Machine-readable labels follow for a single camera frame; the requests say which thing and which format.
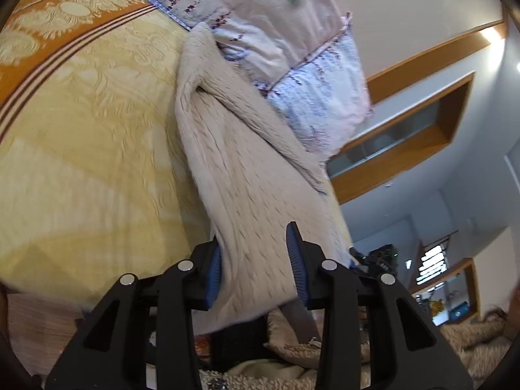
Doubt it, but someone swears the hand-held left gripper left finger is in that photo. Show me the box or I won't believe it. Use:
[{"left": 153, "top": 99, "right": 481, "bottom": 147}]
[{"left": 45, "top": 239, "right": 224, "bottom": 390}]

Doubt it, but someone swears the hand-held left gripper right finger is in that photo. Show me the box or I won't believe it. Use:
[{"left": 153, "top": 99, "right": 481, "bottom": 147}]
[{"left": 285, "top": 221, "right": 474, "bottom": 390}]

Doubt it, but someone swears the beige knitted sweater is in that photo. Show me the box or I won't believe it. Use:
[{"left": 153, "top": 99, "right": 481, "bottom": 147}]
[{"left": 174, "top": 22, "right": 355, "bottom": 334}]

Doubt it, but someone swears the window with grille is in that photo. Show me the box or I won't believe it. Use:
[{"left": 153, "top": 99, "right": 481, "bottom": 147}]
[{"left": 414, "top": 243, "right": 448, "bottom": 286}]

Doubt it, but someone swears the beige fleece garment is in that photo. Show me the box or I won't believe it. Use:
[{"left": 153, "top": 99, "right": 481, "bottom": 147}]
[{"left": 195, "top": 306, "right": 513, "bottom": 390}]

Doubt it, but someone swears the pink striped bed sheet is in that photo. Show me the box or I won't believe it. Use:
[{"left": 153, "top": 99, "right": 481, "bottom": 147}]
[{"left": 6, "top": 290, "right": 88, "bottom": 374}]

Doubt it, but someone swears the yellow patterned bedspread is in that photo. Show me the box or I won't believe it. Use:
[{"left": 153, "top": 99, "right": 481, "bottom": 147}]
[{"left": 0, "top": 0, "right": 214, "bottom": 311}]

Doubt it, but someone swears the floral white pillow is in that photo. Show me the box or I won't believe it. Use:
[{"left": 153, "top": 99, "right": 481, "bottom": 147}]
[{"left": 97, "top": 0, "right": 375, "bottom": 160}]

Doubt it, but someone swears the wooden framed wall niche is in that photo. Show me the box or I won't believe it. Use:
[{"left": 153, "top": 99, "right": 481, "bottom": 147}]
[{"left": 326, "top": 71, "right": 476, "bottom": 206}]

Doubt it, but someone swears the wooden wall trim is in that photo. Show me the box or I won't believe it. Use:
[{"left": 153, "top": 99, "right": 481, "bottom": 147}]
[{"left": 365, "top": 21, "right": 508, "bottom": 105}]

